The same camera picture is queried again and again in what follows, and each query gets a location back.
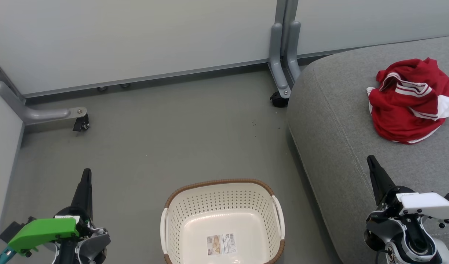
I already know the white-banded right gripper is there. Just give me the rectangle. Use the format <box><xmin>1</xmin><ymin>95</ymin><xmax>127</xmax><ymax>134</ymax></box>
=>
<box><xmin>367</xmin><ymin>155</ymin><xmax>449</xmax><ymax>220</ymax></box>

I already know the black caster wheel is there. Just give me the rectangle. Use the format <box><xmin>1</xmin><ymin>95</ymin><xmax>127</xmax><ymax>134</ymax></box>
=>
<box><xmin>270</xmin><ymin>91</ymin><xmax>289</xmax><ymax>108</ymax></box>

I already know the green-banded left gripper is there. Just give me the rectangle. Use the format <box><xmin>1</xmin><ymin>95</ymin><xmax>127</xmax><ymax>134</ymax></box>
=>
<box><xmin>0</xmin><ymin>169</ymin><xmax>93</xmax><ymax>254</ymax></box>

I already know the printed label sticker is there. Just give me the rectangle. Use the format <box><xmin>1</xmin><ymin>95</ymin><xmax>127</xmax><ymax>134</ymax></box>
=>
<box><xmin>206</xmin><ymin>233</ymin><xmax>237</xmax><ymax>256</ymax></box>

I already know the red white-trimmed shirt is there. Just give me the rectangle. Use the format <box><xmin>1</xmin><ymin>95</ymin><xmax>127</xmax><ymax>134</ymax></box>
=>
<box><xmin>366</xmin><ymin>58</ymin><xmax>449</xmax><ymax>144</ymax></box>

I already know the grey fabric sofa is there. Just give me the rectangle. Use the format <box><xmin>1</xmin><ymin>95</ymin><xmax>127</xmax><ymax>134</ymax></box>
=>
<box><xmin>287</xmin><ymin>36</ymin><xmax>449</xmax><ymax>264</ymax></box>

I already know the grey partition foot bracket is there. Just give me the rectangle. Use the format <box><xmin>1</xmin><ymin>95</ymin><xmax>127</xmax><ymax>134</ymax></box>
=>
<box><xmin>287</xmin><ymin>20</ymin><xmax>303</xmax><ymax>82</ymax></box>
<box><xmin>269</xmin><ymin>23</ymin><xmax>292</xmax><ymax>98</ymax></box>

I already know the long grey partition foot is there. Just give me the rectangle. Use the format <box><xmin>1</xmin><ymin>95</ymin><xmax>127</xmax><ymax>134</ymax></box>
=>
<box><xmin>0</xmin><ymin>60</ymin><xmax>88</xmax><ymax>126</ymax></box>

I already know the black caster with silver hub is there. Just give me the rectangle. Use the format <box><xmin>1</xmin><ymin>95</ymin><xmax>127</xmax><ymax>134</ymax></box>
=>
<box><xmin>73</xmin><ymin>114</ymin><xmax>90</xmax><ymax>132</ymax></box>

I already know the left arm teal-plug black cable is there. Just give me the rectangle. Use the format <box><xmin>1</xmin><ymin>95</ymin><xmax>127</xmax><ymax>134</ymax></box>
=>
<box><xmin>0</xmin><ymin>247</ymin><xmax>17</xmax><ymax>264</ymax></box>

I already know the cream laundry basket brown rim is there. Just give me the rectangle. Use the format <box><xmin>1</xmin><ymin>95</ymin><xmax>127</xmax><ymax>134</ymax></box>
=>
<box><xmin>160</xmin><ymin>179</ymin><xmax>286</xmax><ymax>264</ymax></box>

